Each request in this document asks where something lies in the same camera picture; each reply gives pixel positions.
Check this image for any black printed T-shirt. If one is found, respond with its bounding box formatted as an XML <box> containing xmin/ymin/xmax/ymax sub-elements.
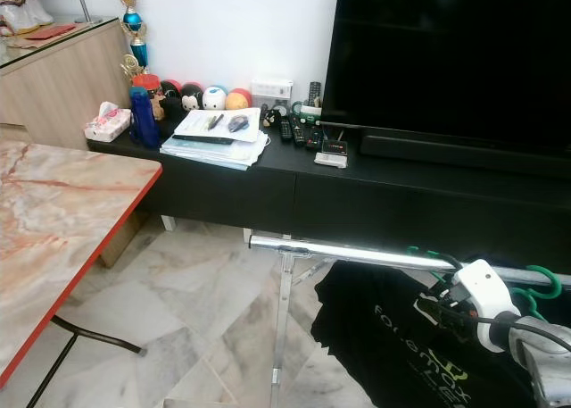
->
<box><xmin>312</xmin><ymin>261</ymin><xmax>536</xmax><ymax>408</ymax></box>

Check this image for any green plastic hanger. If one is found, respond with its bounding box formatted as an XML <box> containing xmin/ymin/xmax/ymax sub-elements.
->
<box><xmin>406</xmin><ymin>246</ymin><xmax>565</xmax><ymax>304</ymax></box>

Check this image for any silver metal clothes rack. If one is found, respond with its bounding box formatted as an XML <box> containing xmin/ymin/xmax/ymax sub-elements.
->
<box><xmin>248</xmin><ymin>235</ymin><xmax>571</xmax><ymax>408</ymax></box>

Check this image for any black TV console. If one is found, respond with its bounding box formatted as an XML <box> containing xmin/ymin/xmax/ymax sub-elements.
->
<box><xmin>87</xmin><ymin>124</ymin><xmax>571</xmax><ymax>266</ymax></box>

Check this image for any marble folding table red edge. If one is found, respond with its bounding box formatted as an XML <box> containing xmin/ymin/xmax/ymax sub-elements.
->
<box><xmin>0</xmin><ymin>140</ymin><xmax>163</xmax><ymax>408</ymax></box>

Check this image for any small white box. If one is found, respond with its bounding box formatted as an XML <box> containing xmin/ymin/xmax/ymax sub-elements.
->
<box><xmin>315</xmin><ymin>152</ymin><xmax>350</xmax><ymax>169</ymax></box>

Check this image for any green white mug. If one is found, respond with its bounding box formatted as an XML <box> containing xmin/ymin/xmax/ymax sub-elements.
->
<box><xmin>291</xmin><ymin>101</ymin><xmax>325</xmax><ymax>126</ymax></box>

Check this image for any black flat television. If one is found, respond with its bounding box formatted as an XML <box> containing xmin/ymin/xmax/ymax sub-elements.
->
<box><xmin>321</xmin><ymin>0</ymin><xmax>571</xmax><ymax>154</ymax></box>

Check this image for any stack of white papers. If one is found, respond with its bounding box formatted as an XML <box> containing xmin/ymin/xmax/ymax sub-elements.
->
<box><xmin>161</xmin><ymin>107</ymin><xmax>271</xmax><ymax>171</ymax></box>

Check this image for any pink white tissue box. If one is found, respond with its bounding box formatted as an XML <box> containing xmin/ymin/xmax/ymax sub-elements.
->
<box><xmin>85</xmin><ymin>102</ymin><xmax>135</xmax><ymax>144</ymax></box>

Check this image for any long black remote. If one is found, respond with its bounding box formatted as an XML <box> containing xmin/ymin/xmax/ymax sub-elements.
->
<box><xmin>172</xmin><ymin>134</ymin><xmax>237</xmax><ymax>146</ymax></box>

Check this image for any orange red round plush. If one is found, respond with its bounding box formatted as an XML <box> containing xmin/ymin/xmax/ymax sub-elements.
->
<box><xmin>225</xmin><ymin>87</ymin><xmax>252</xmax><ymax>112</ymax></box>

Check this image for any blue water bottle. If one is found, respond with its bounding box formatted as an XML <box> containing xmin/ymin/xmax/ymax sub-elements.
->
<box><xmin>130</xmin><ymin>87</ymin><xmax>163</xmax><ymax>150</ymax></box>

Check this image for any white blue round plush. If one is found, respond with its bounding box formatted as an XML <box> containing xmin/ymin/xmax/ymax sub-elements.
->
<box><xmin>202</xmin><ymin>86</ymin><xmax>227</xmax><ymax>112</ymax></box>

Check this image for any red packet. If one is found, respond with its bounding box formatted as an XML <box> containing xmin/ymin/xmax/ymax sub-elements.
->
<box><xmin>25</xmin><ymin>24</ymin><xmax>81</xmax><ymax>41</ymax></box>

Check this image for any black white mouse plush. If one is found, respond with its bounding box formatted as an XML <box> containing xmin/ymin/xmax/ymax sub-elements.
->
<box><xmin>178</xmin><ymin>84</ymin><xmax>203</xmax><ymax>112</ymax></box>

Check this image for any white ceramic figurine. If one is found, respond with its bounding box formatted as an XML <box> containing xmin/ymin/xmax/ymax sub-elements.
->
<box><xmin>0</xmin><ymin>0</ymin><xmax>56</xmax><ymax>37</ymax></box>

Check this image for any black round plush toy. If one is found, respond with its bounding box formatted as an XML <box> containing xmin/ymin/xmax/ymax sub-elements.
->
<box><xmin>159</xmin><ymin>79</ymin><xmax>182</xmax><ymax>104</ymax></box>

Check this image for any gold blue trophy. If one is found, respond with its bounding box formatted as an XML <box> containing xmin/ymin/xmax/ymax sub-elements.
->
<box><xmin>116</xmin><ymin>0</ymin><xmax>151</xmax><ymax>80</ymax></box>

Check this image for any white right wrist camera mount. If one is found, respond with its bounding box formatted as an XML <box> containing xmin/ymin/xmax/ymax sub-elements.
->
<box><xmin>452</xmin><ymin>259</ymin><xmax>521</xmax><ymax>354</ymax></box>

